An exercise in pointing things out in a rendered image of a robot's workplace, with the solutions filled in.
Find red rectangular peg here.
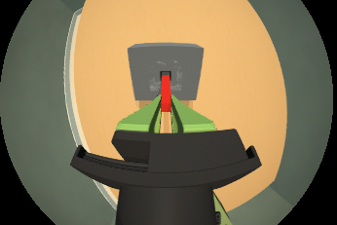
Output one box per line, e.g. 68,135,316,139
161,75,171,112

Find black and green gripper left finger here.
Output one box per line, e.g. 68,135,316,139
115,94,162,132

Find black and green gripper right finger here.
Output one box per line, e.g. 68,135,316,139
170,94,217,132

